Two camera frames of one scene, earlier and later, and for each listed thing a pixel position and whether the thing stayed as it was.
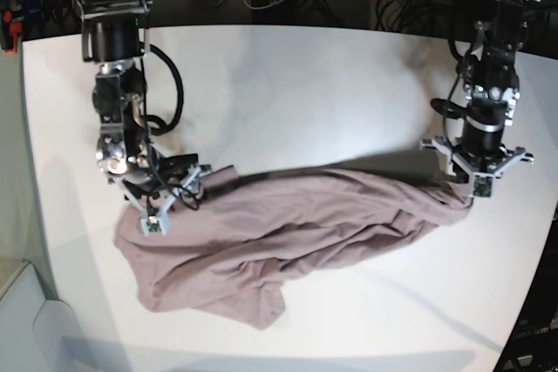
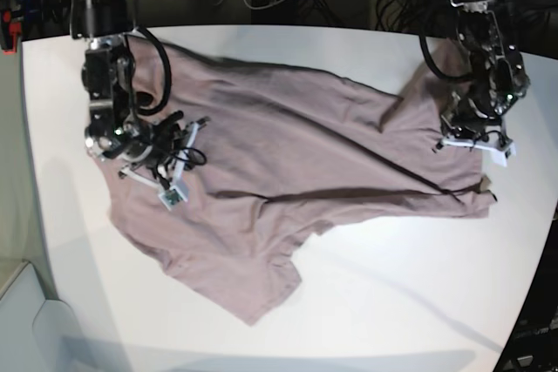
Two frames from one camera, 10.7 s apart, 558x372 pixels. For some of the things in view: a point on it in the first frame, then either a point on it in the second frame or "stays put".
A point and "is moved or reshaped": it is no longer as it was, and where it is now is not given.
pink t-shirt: x=246 y=239 is moved or reshaped
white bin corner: x=37 y=334 stays put
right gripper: x=466 y=165 → x=477 y=113
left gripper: x=170 y=180 → x=154 y=144
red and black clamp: x=9 y=31 stays put
